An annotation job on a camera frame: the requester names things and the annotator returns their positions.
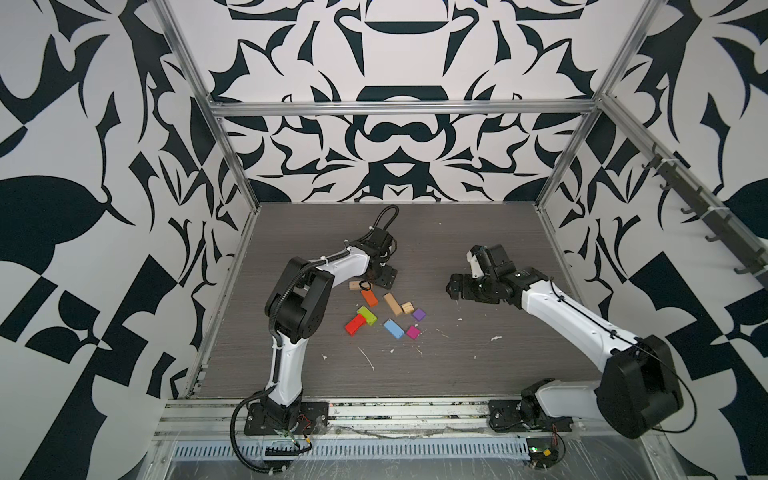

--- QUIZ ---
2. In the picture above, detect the natural wood long block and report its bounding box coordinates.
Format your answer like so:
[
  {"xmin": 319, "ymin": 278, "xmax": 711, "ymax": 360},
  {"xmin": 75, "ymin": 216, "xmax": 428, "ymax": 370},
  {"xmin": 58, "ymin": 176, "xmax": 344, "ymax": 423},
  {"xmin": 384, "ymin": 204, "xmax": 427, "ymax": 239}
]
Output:
[
  {"xmin": 383, "ymin": 292, "xmax": 404, "ymax": 317},
  {"xmin": 348, "ymin": 280, "xmax": 371, "ymax": 291}
]

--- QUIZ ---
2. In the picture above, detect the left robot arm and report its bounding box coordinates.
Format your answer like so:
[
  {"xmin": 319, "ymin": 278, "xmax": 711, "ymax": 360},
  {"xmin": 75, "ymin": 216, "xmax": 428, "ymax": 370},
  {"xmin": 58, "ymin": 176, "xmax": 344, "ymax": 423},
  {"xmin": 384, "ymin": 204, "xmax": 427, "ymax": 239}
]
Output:
[{"xmin": 260, "ymin": 205, "xmax": 399, "ymax": 429}]

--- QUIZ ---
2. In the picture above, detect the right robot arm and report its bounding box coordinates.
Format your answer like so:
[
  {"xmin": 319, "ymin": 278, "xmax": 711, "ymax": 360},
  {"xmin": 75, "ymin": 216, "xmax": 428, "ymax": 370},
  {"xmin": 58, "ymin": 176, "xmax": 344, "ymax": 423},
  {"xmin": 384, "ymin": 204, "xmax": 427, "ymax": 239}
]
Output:
[{"xmin": 446, "ymin": 245, "xmax": 691, "ymax": 439}]

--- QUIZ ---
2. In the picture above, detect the orange wood block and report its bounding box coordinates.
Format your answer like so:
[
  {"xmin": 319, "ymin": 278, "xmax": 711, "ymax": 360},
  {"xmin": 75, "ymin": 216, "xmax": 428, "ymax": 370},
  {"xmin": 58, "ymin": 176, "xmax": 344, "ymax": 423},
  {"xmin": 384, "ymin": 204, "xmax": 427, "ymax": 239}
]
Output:
[{"xmin": 361, "ymin": 290, "xmax": 379, "ymax": 307}]

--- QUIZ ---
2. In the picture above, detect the green wood block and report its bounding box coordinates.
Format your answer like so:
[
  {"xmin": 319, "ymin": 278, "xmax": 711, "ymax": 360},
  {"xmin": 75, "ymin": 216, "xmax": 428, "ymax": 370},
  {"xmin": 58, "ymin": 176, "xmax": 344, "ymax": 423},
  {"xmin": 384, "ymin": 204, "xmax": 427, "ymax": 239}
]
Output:
[{"xmin": 357, "ymin": 306, "xmax": 378, "ymax": 326}]

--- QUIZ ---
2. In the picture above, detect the light blue wood block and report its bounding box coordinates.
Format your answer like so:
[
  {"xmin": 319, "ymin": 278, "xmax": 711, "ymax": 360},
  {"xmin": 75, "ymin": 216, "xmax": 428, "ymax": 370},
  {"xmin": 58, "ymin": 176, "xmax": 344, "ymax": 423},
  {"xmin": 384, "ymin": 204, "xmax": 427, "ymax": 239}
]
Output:
[{"xmin": 383, "ymin": 319, "xmax": 405, "ymax": 339}]

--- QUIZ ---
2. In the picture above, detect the red arch wood block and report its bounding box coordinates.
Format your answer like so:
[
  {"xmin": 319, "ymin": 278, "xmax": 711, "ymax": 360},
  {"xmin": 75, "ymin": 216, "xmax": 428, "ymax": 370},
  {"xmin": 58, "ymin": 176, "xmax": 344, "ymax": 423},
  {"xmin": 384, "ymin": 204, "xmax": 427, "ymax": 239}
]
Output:
[{"xmin": 344, "ymin": 314, "xmax": 367, "ymax": 337}]

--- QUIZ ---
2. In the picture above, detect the magenta wood block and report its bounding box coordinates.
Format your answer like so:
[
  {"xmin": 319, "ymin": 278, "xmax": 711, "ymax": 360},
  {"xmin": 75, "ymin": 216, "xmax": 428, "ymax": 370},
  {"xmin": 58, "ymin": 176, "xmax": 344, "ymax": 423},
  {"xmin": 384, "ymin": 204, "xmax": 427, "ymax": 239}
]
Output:
[{"xmin": 406, "ymin": 326, "xmax": 421, "ymax": 340}]

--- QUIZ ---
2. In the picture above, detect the purple wood cube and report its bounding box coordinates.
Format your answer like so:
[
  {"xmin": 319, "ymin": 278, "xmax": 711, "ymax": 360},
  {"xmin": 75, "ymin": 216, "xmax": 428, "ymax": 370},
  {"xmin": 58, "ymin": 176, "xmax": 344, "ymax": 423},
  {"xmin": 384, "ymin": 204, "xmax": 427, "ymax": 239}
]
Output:
[{"xmin": 412, "ymin": 308, "xmax": 426, "ymax": 322}]

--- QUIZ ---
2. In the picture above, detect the green lit controller board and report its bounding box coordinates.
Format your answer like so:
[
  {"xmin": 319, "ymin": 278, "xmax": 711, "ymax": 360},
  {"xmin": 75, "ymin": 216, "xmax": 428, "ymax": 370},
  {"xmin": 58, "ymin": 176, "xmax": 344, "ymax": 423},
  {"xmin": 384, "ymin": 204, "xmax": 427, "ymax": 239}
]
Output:
[{"xmin": 526, "ymin": 436, "xmax": 567, "ymax": 471}]

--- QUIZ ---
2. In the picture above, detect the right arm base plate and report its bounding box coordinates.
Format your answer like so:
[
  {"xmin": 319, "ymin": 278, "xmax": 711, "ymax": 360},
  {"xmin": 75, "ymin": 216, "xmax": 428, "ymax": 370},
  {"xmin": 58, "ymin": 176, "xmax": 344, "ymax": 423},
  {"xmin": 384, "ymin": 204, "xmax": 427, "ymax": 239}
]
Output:
[{"xmin": 488, "ymin": 398, "xmax": 573, "ymax": 433}]

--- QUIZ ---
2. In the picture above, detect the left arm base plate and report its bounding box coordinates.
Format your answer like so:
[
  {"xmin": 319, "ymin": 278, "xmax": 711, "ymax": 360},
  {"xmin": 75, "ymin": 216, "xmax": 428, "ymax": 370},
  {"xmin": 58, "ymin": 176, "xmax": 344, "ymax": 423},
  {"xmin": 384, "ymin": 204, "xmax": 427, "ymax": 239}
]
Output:
[{"xmin": 243, "ymin": 399, "xmax": 329, "ymax": 436}]

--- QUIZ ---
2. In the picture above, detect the black corrugated cable hose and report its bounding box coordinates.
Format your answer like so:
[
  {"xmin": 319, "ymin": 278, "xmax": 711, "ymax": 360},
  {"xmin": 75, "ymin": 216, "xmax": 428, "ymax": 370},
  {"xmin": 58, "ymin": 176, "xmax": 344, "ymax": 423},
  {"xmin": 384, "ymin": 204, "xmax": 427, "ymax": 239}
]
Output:
[{"xmin": 229, "ymin": 386, "xmax": 301, "ymax": 475}]

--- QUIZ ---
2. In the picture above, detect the aluminium cage frame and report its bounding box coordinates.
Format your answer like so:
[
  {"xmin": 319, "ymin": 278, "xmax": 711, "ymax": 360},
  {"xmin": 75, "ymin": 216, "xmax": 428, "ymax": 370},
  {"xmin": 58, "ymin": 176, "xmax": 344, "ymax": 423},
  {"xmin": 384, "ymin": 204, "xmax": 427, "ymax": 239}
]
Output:
[{"xmin": 167, "ymin": 1, "xmax": 767, "ymax": 409}]

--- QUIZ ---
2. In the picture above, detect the grey wall hook rack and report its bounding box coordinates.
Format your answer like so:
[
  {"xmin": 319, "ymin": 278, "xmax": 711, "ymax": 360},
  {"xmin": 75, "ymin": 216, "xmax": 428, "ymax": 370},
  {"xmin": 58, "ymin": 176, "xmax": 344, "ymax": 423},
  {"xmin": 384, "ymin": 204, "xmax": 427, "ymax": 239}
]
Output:
[{"xmin": 641, "ymin": 143, "xmax": 767, "ymax": 286}]

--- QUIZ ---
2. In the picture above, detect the aluminium mounting rail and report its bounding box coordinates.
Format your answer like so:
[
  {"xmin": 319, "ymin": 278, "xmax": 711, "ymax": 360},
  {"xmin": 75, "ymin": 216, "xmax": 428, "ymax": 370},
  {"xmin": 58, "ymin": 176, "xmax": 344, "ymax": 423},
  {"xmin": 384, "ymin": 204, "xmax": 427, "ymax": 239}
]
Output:
[{"xmin": 152, "ymin": 392, "xmax": 664, "ymax": 442}]

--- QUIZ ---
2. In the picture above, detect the white slotted cable duct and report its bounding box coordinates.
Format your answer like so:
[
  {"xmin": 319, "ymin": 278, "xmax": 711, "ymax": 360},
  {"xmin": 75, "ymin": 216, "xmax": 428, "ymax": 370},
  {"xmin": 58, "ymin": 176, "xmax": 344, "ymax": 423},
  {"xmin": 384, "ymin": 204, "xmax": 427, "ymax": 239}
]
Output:
[{"xmin": 170, "ymin": 436, "xmax": 532, "ymax": 463}]

